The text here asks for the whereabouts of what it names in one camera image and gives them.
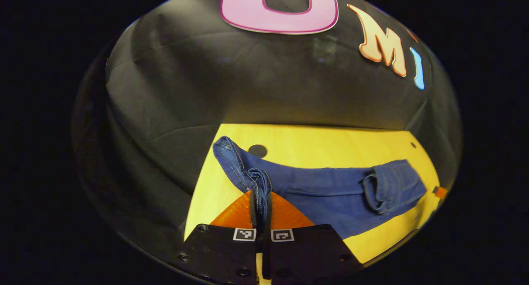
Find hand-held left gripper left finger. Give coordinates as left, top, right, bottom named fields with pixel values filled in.
left=177, top=190, right=265, bottom=285

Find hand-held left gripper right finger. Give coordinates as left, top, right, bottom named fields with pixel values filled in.
left=261, top=191, right=365, bottom=285

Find blue denim jeans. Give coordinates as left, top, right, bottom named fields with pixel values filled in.
left=212, top=135, right=427, bottom=241

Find black backdrop cloth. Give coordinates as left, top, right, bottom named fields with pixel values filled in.
left=71, top=0, right=461, bottom=252

